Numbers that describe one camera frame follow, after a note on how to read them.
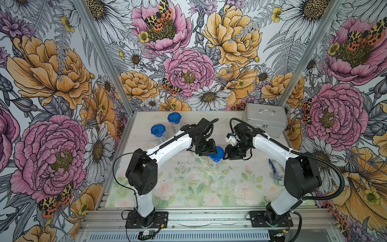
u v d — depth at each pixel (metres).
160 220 0.73
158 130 0.96
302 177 0.46
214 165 0.88
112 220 0.75
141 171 0.47
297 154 0.49
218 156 0.82
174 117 1.02
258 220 0.74
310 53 0.88
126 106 1.19
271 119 0.98
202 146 0.71
